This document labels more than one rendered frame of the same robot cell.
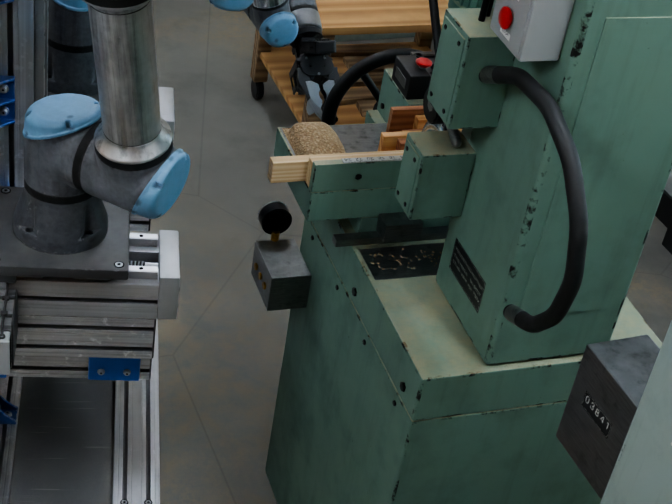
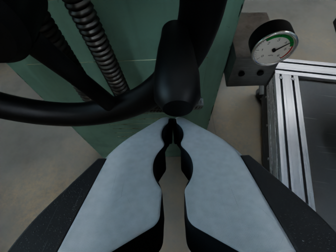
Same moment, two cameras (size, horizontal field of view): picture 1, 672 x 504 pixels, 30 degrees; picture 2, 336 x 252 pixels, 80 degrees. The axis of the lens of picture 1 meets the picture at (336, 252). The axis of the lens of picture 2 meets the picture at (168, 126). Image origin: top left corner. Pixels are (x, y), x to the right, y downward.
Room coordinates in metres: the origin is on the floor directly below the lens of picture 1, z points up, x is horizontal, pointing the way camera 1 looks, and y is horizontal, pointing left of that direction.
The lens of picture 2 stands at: (2.28, 0.09, 0.88)
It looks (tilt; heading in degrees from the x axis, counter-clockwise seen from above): 63 degrees down; 208
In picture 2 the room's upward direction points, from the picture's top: 5 degrees counter-clockwise
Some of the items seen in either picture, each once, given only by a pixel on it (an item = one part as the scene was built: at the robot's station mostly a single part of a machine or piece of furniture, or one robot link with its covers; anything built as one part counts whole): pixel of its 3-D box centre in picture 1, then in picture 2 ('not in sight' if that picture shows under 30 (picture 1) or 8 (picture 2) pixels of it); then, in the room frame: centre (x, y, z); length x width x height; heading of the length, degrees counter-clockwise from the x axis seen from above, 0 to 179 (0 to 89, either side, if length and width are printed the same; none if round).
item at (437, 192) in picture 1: (433, 174); not in sight; (1.67, -0.13, 1.02); 0.09 x 0.07 x 0.12; 114
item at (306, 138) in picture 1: (318, 139); not in sight; (1.89, 0.06, 0.92); 0.14 x 0.09 x 0.04; 24
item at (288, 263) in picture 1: (279, 273); (247, 50); (1.93, 0.10, 0.58); 0.12 x 0.08 x 0.08; 24
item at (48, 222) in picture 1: (61, 201); not in sight; (1.64, 0.45, 0.87); 0.15 x 0.15 x 0.10
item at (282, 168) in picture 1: (422, 161); not in sight; (1.87, -0.12, 0.92); 0.55 x 0.02 x 0.04; 114
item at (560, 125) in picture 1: (521, 208); not in sight; (1.47, -0.24, 1.12); 0.33 x 0.05 x 0.36; 24
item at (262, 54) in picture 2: (274, 223); (268, 46); (1.99, 0.13, 0.65); 0.06 x 0.04 x 0.08; 114
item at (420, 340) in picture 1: (473, 275); not in sight; (1.80, -0.25, 0.76); 0.57 x 0.45 x 0.09; 24
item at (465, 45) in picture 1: (470, 68); not in sight; (1.65, -0.15, 1.22); 0.09 x 0.08 x 0.15; 24
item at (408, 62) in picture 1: (430, 70); not in sight; (2.08, -0.11, 0.99); 0.13 x 0.11 x 0.06; 114
